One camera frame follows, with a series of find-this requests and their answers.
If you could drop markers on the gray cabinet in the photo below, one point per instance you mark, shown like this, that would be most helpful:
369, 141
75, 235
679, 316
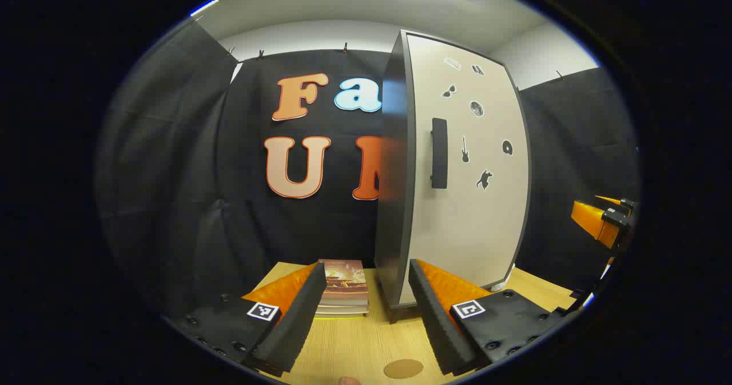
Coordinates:
392, 202

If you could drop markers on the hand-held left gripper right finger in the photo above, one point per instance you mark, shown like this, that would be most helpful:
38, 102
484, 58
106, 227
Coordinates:
437, 328

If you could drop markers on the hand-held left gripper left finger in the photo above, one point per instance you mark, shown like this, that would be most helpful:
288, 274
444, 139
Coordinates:
297, 328

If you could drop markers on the long ceiling light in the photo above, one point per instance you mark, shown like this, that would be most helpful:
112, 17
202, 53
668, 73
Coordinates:
204, 7

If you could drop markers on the black backdrop cloth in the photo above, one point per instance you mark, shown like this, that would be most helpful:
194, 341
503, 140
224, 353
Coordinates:
171, 173

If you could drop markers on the white paged book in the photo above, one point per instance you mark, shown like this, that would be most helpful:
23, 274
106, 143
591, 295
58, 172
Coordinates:
343, 308

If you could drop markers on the beige cabinet door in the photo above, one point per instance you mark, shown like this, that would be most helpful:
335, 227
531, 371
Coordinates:
474, 230

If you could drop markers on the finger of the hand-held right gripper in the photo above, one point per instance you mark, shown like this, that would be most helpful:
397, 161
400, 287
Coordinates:
620, 202
595, 222

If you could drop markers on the brown cover book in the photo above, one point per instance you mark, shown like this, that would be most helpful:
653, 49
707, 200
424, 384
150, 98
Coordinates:
343, 279

